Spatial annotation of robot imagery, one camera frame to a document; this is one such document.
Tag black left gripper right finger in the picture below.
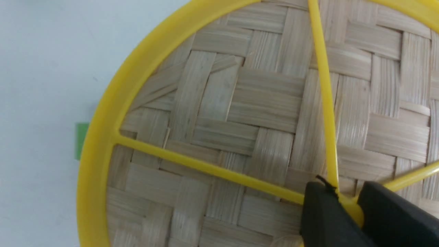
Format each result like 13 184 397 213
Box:
358 181 439 247

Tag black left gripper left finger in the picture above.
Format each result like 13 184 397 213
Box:
299 175 376 247

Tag yellow woven bamboo steamer lid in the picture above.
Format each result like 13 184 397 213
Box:
77 0 438 247

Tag green tape piece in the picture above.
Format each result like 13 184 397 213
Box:
75 122 90 161

